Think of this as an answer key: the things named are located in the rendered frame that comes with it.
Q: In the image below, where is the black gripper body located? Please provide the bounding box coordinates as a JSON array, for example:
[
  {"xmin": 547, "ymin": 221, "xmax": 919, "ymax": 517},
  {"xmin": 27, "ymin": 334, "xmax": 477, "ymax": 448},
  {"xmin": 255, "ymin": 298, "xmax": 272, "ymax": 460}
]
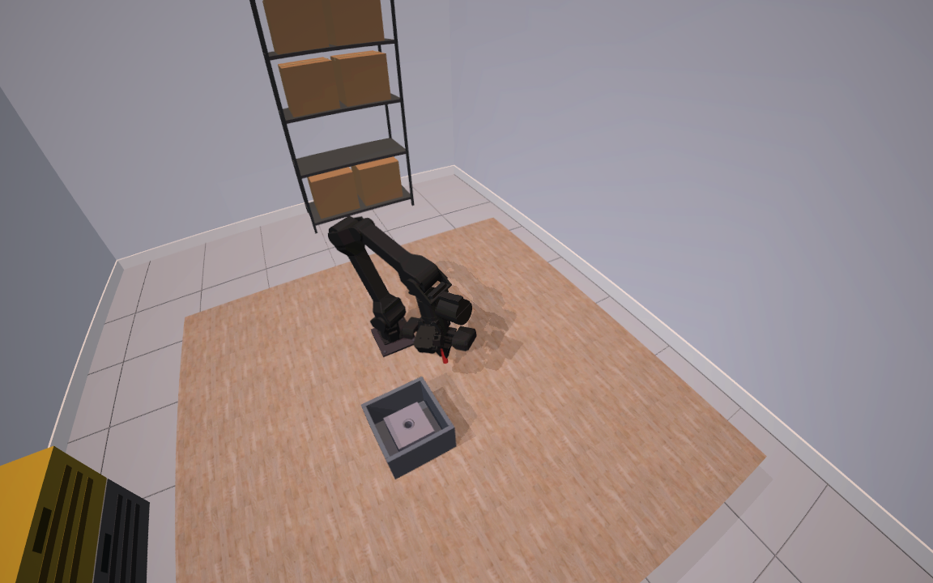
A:
[{"xmin": 402, "ymin": 316, "xmax": 477, "ymax": 351}]

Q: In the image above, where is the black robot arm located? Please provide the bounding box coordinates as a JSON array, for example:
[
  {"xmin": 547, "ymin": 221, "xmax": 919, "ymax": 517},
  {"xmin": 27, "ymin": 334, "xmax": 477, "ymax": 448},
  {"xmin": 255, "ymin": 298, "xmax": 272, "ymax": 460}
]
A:
[{"xmin": 328, "ymin": 216, "xmax": 472, "ymax": 354}]

